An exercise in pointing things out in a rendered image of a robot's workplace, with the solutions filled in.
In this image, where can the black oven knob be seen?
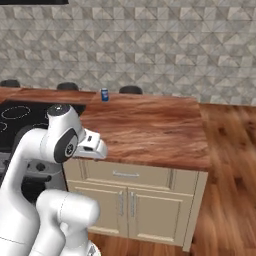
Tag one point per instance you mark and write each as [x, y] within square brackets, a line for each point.
[40, 166]

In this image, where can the cream drawer front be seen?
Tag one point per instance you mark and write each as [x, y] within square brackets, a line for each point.
[146, 174]

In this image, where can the black stool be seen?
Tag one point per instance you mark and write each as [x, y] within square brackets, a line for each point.
[10, 83]
[130, 89]
[67, 86]

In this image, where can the black hob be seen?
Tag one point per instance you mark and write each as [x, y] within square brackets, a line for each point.
[20, 125]

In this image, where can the black range hood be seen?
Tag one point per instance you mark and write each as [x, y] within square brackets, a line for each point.
[33, 1]

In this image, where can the grey oven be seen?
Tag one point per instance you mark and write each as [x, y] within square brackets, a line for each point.
[36, 186]

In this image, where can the cream cupboard door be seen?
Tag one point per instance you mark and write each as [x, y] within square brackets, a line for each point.
[160, 216]
[106, 206]

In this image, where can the blue soda can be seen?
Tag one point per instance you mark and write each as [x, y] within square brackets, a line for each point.
[105, 94]

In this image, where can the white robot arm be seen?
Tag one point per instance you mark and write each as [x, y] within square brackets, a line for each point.
[23, 213]

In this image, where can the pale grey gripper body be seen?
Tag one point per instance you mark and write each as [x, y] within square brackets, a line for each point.
[102, 150]

